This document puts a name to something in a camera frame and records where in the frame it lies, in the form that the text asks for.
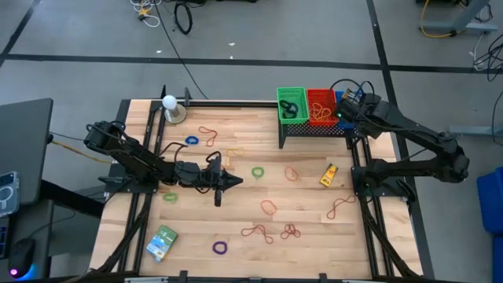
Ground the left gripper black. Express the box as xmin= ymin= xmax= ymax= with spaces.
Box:
xmin=174 ymin=161 xmax=244 ymax=208

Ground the blue plastic basket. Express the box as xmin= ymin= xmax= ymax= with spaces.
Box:
xmin=334 ymin=90 xmax=358 ymax=131

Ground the red plastic basket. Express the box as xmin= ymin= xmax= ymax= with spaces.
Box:
xmin=307 ymin=88 xmax=339 ymax=127

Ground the green plastic basket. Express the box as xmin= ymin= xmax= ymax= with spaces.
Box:
xmin=276 ymin=86 xmax=310 ymax=125

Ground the grey desk foot bar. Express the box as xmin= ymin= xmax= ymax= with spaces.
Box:
xmin=449 ymin=124 xmax=503 ymax=138

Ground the grey side desk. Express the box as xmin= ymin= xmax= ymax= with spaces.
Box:
xmin=0 ymin=97 xmax=54 ymax=208

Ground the black perforated metal shelf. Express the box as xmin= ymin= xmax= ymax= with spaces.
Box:
xmin=277 ymin=117 xmax=361 ymax=149

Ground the red rubber band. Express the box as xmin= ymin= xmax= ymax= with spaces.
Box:
xmin=280 ymin=223 xmax=302 ymax=240
xmin=326 ymin=194 xmax=357 ymax=220
xmin=198 ymin=126 xmax=218 ymax=148
xmin=240 ymin=224 xmax=274 ymax=245

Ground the small yellow crayon box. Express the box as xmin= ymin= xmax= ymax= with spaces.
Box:
xmin=319 ymin=163 xmax=340 ymax=188

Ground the green blue supply box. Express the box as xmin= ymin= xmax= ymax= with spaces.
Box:
xmin=145 ymin=224 xmax=179 ymax=263

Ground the white bulb brass lamp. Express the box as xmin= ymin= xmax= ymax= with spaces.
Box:
xmin=161 ymin=94 xmax=188 ymax=125

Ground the blue storage bin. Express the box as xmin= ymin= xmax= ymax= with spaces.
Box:
xmin=476 ymin=167 xmax=503 ymax=283

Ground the black computer mouse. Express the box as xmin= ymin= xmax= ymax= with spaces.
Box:
xmin=7 ymin=237 xmax=36 ymax=279

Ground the clear phone case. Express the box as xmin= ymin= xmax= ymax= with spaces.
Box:
xmin=0 ymin=171 xmax=20 ymax=218

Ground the yellow floor cable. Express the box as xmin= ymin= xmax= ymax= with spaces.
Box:
xmin=419 ymin=0 xmax=457 ymax=39

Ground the long black floor cable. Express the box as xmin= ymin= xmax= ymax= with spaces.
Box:
xmin=152 ymin=0 xmax=209 ymax=100

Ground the grey desk frame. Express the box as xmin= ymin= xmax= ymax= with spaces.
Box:
xmin=416 ymin=0 xmax=498 ymax=35

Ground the black cable bundle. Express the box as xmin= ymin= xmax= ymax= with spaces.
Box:
xmin=471 ymin=33 xmax=503 ymax=83

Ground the yellow table cable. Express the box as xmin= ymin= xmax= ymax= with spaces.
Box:
xmin=50 ymin=140 xmax=115 ymax=164

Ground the black coiled floor cable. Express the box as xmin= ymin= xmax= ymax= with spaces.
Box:
xmin=174 ymin=1 xmax=193 ymax=35

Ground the white floor cable bundle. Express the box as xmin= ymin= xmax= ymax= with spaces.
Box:
xmin=129 ymin=0 xmax=162 ymax=28

